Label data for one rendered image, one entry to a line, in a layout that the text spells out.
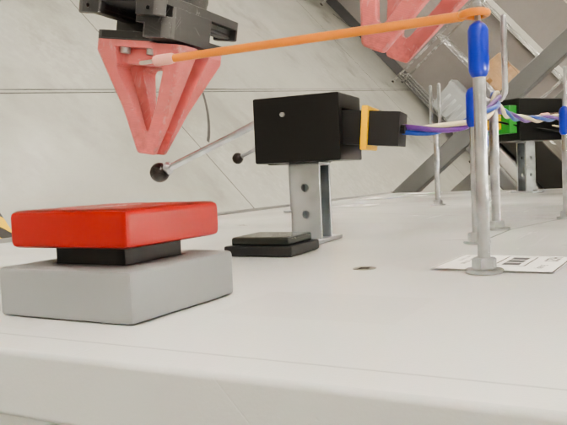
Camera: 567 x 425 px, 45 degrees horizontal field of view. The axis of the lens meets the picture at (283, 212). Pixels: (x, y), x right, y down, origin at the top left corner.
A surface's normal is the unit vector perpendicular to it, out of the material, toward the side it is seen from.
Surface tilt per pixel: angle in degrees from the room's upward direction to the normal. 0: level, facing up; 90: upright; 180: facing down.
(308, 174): 87
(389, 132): 83
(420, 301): 50
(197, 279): 40
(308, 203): 87
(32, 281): 90
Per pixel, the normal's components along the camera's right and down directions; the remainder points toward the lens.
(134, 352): -0.04, -1.00
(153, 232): 0.88, -0.01
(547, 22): -0.39, 0.16
